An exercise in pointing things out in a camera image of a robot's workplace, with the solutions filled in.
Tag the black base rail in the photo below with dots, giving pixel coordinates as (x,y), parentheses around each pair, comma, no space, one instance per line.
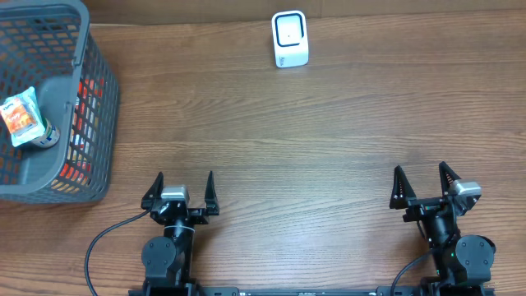
(233,291)

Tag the green lid white jar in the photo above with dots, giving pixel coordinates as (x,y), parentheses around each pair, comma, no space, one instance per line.
(50,136)

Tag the grey plastic mesh basket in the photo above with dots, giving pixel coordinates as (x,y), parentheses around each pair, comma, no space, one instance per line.
(48,45)

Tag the teal snack packet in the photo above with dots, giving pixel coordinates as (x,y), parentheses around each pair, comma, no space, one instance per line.
(22,117)

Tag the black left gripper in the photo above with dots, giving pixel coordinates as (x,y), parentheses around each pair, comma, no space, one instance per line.
(179,212)

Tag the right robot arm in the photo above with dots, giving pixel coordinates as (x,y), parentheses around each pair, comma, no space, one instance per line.
(463,263)

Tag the white barcode scanner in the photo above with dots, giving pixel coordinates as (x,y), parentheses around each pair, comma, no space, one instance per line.
(290,39)

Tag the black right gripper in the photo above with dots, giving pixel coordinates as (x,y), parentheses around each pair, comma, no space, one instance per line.
(427,208)

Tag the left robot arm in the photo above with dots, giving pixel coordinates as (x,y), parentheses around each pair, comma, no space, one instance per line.
(167,258)

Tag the long orange noodle package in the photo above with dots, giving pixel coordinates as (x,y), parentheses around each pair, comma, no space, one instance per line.
(83,134)

